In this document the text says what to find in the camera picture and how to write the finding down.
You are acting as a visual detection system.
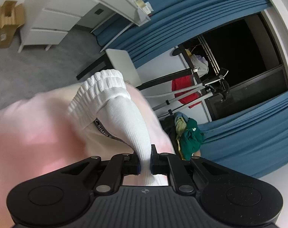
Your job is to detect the pastel patterned bed sheet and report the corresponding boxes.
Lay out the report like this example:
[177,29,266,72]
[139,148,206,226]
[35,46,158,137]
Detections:
[0,81,176,228]

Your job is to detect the metal clothes rack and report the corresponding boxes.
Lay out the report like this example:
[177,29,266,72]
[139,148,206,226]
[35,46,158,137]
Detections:
[137,68,230,116]

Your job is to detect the white hanging clothes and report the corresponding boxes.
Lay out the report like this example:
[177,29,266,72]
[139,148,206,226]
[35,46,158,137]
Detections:
[185,49,210,77]

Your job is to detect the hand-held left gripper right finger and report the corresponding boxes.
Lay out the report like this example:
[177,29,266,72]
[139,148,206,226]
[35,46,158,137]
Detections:
[150,144,230,194]

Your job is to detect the brown cardboard box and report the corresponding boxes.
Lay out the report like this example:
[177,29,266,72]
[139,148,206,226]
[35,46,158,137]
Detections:
[0,0,25,48]

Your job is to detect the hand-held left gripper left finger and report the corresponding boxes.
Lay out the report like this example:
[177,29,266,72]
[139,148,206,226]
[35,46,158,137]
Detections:
[55,151,141,194]

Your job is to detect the blue curtain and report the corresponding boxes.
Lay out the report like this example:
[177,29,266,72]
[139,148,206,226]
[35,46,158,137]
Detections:
[197,85,288,178]
[93,0,276,70]

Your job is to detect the beige board with black frame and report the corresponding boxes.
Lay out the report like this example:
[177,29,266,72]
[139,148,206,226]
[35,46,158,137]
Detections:
[76,49,142,91]

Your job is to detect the white ribbed sock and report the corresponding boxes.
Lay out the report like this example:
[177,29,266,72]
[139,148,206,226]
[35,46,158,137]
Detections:
[67,69,169,187]

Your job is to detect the dark framed window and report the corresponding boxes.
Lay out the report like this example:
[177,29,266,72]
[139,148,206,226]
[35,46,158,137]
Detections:
[180,12,288,122]

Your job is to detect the red garment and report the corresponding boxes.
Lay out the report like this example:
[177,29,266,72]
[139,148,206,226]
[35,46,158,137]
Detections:
[171,75,203,108]

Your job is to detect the green garment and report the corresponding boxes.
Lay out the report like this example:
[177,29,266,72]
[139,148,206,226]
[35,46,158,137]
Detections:
[181,119,205,161]

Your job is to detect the pile of mixed clothes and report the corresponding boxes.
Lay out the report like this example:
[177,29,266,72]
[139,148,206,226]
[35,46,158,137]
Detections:
[163,111,191,159]

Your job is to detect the white dressing table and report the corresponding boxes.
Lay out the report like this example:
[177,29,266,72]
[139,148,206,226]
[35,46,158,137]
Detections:
[17,0,151,53]

